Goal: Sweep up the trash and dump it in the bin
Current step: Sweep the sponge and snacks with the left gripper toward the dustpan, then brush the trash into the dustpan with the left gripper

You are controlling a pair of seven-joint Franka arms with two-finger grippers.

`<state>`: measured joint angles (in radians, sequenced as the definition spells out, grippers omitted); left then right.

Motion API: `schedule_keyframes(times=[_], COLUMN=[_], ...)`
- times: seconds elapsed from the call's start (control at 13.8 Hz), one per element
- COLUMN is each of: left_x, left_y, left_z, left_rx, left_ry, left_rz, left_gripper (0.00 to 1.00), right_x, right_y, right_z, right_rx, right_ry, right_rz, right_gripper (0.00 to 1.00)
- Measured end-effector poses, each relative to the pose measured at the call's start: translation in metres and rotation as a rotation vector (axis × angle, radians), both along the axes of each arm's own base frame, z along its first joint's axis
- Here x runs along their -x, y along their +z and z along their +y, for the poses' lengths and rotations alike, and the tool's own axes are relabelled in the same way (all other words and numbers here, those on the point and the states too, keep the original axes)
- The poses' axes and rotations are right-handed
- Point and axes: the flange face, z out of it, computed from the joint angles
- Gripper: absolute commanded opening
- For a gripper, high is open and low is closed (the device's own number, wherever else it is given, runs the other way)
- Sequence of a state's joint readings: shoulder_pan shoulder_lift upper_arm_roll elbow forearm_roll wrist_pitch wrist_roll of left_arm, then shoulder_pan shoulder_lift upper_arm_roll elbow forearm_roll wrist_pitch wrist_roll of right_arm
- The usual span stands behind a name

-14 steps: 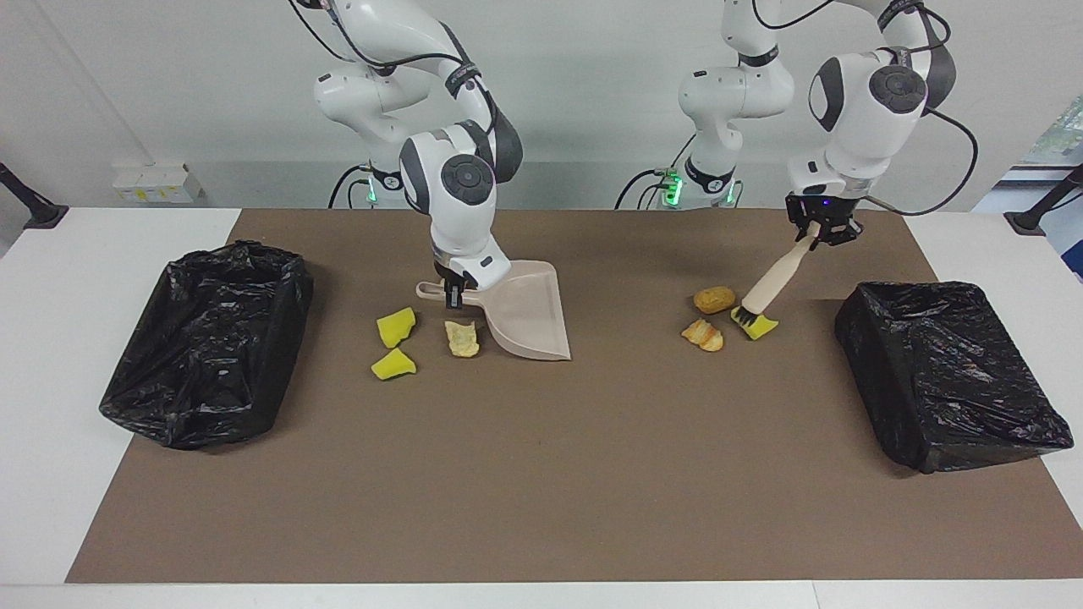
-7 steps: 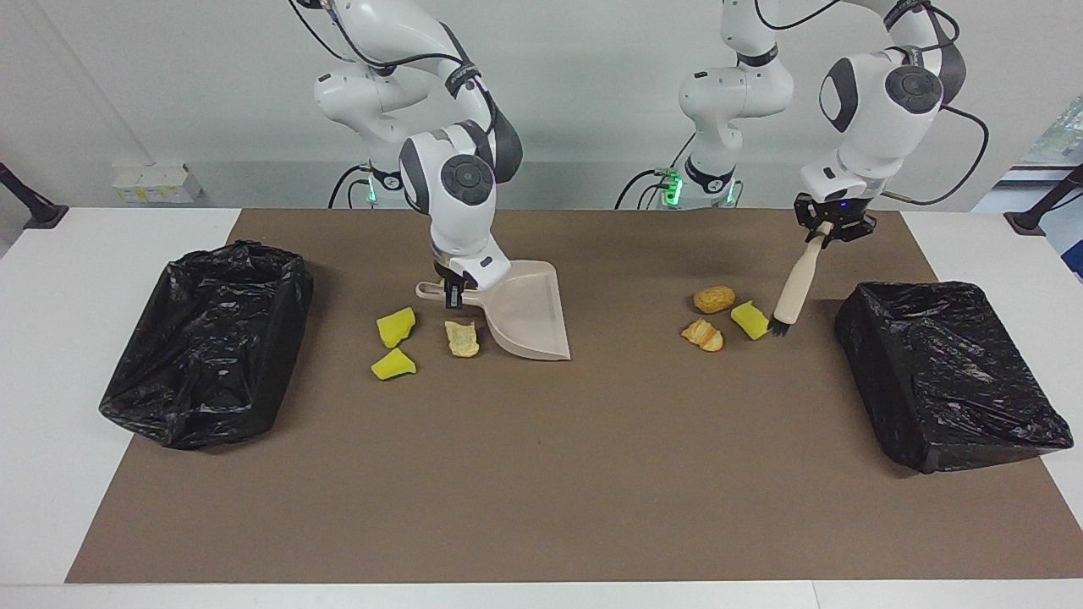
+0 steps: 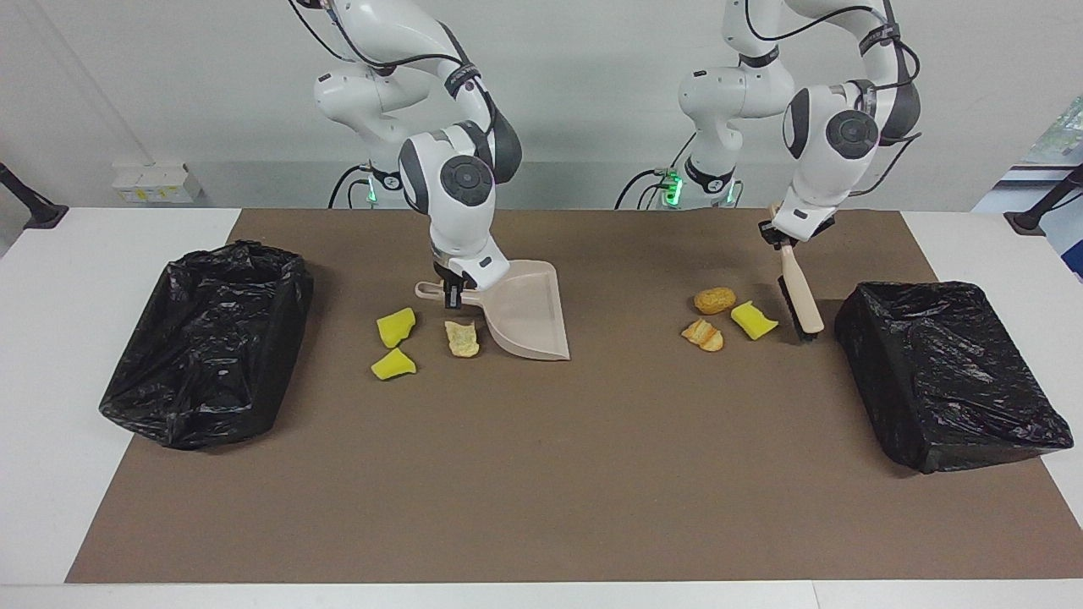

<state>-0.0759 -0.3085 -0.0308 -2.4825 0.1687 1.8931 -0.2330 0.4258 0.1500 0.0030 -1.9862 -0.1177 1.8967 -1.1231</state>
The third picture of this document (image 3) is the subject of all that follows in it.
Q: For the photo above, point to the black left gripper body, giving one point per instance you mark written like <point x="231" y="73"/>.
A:
<point x="774" y="235"/>

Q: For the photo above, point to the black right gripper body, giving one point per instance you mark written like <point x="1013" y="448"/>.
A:
<point x="453" y="276"/>

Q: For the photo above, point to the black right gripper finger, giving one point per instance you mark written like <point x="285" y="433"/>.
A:
<point x="453" y="298"/>

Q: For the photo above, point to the pale toy dumpling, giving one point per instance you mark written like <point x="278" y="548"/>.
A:
<point x="462" y="338"/>

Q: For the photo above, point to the yellow sponge piece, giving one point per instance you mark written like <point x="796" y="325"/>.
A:
<point x="393" y="364"/>
<point x="396" y="326"/>
<point x="751" y="320"/>

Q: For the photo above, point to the beige hand brush black bristles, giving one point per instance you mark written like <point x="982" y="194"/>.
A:
<point x="804" y="300"/>

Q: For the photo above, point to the beige plastic dustpan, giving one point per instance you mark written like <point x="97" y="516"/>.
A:
<point x="529" y="313"/>

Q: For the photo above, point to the brown toy bread roll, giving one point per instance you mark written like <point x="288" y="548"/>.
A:
<point x="715" y="300"/>

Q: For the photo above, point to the toy croissant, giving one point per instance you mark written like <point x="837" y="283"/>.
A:
<point x="704" y="335"/>

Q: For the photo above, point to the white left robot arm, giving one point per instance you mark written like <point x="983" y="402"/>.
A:
<point x="821" y="182"/>

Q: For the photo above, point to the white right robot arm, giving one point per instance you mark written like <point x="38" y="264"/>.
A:
<point x="457" y="228"/>

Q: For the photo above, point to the black bag lined bin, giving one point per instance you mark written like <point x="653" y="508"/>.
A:
<point x="948" y="381"/>
<point x="211" y="355"/>

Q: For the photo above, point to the brown table mat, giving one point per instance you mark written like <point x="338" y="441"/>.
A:
<point x="541" y="516"/>

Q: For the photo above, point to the black stand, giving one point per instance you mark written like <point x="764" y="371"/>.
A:
<point x="34" y="211"/>
<point x="1041" y="211"/>

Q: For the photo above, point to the glass window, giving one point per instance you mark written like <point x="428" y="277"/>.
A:
<point x="1062" y="135"/>

